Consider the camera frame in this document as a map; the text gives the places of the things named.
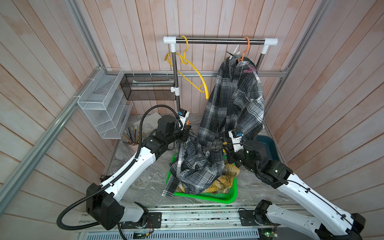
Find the green plastic basket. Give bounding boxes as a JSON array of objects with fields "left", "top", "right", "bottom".
[{"left": 162, "top": 152, "right": 240, "bottom": 204}]

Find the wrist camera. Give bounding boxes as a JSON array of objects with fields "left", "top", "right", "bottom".
[
  {"left": 178, "top": 108, "right": 190, "bottom": 130},
  {"left": 228, "top": 130, "right": 244, "bottom": 153}
]

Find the white wire shelf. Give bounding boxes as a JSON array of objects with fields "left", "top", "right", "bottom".
[{"left": 78, "top": 68, "right": 132, "bottom": 140}]

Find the yellow plaid shirt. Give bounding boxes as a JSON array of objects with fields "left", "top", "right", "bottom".
[{"left": 170, "top": 163, "right": 240, "bottom": 195}]

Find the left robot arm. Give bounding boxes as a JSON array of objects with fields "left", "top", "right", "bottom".
[{"left": 86, "top": 115, "right": 191, "bottom": 230}]

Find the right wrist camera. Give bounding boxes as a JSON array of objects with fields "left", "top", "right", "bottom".
[{"left": 228, "top": 130, "right": 244, "bottom": 153}]

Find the pink clothespin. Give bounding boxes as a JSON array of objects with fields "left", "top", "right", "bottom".
[{"left": 244, "top": 66, "right": 258, "bottom": 74}]

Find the black corrugated cable hose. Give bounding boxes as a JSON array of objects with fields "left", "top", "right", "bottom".
[{"left": 56, "top": 104, "right": 181, "bottom": 231}]

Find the grey plaid shirt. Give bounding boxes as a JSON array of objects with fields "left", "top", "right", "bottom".
[
  {"left": 198, "top": 56, "right": 265, "bottom": 147},
  {"left": 162, "top": 134, "right": 225, "bottom": 197}
]

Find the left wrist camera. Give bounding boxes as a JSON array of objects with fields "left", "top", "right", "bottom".
[{"left": 178, "top": 108, "right": 190, "bottom": 130}]

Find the black mesh shelf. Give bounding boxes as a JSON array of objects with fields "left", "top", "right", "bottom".
[{"left": 120, "top": 74, "right": 176, "bottom": 101}]

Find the metal clothes rack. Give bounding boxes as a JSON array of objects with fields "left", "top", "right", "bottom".
[{"left": 163, "top": 36, "right": 279, "bottom": 111}]

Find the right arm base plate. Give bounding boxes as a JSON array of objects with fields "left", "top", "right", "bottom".
[{"left": 238, "top": 208, "right": 276, "bottom": 227}]

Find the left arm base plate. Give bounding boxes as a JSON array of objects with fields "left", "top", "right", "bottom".
[{"left": 121, "top": 212, "right": 162, "bottom": 230}]

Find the pink pencil cup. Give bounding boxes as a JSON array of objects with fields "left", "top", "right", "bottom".
[{"left": 122, "top": 126, "right": 140, "bottom": 154}]

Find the yellow plastic hanger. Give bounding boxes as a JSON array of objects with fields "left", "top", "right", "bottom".
[{"left": 164, "top": 35, "right": 210, "bottom": 100}]

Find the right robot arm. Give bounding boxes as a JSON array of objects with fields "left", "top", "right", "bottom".
[{"left": 223, "top": 137, "right": 366, "bottom": 240}]

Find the dark teal tray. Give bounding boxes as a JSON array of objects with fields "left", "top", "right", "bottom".
[{"left": 255, "top": 135, "right": 281, "bottom": 162}]

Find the aluminium front rail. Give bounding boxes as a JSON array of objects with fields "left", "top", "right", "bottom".
[{"left": 74, "top": 203, "right": 310, "bottom": 233}]

